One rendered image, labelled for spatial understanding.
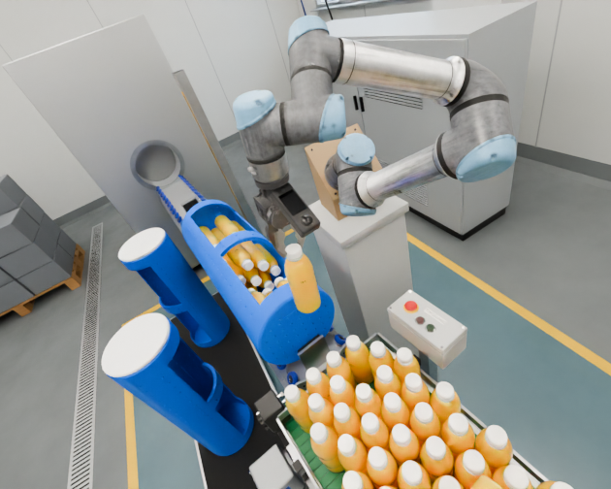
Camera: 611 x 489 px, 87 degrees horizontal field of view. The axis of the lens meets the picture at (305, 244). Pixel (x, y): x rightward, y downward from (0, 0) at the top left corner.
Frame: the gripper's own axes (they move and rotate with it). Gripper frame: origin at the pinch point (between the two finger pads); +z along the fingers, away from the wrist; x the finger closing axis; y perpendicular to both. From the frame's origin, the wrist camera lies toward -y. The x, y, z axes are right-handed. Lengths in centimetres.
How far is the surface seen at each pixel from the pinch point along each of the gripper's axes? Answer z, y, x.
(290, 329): 32.9, 3.3, 5.8
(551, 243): 128, 10, -198
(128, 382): 55, 36, 62
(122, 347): 51, 49, 60
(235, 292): 28.4, 24.3, 14.3
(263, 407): 46, -6, 24
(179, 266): 75, 109, 29
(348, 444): 31.2, -32.1, 10.7
